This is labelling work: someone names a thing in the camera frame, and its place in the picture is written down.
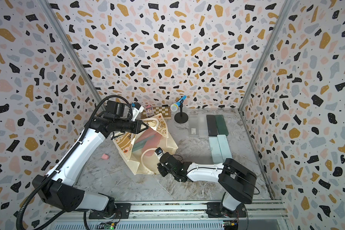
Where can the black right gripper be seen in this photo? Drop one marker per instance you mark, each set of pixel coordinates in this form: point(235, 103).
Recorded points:
point(160, 168)

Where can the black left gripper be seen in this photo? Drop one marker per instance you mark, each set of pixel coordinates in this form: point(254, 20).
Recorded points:
point(138, 126)

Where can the cream floral canvas tote bag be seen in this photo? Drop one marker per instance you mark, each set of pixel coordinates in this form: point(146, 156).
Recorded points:
point(134, 160)

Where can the translucent white pencil case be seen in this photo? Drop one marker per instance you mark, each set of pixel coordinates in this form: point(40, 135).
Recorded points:
point(202, 126)

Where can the light teal pencil case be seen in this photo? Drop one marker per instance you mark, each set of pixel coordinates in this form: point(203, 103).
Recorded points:
point(224, 147)
point(215, 150)

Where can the grey barcoded pencil case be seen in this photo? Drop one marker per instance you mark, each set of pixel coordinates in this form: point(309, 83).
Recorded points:
point(193, 126)

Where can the black pencil case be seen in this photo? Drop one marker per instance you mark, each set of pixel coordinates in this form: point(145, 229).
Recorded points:
point(212, 126)

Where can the dark green pencil case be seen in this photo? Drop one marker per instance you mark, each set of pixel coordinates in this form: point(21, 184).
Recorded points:
point(221, 125)

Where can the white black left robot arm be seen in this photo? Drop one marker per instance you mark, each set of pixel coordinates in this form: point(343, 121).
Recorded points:
point(57, 186)

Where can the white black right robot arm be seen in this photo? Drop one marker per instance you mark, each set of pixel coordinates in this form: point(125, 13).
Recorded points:
point(238, 181)

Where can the pink pencil case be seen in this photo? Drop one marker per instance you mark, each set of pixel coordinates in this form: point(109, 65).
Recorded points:
point(149, 152)
point(147, 133)

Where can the blue grey pencil case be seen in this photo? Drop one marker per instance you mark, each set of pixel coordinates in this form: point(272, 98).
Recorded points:
point(148, 142)

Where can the purple card box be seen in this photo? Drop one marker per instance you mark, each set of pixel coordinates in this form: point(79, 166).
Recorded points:
point(149, 111)

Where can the wooden chess board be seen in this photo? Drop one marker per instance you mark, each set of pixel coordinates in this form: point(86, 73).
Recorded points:
point(163, 110)

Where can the small pink pig toy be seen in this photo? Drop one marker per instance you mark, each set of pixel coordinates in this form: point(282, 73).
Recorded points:
point(105, 157)

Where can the blue toy microphone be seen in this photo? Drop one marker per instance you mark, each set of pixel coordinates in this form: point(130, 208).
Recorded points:
point(175, 106)

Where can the black microphone stand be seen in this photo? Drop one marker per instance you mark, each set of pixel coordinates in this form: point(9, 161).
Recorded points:
point(181, 117)

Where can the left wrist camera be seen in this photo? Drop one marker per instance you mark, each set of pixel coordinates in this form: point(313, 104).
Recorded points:
point(137, 109)

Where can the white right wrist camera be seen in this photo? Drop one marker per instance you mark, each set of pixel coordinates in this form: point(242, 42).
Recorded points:
point(159, 152)

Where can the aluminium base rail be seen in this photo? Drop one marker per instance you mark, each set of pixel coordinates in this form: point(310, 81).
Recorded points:
point(194, 215)

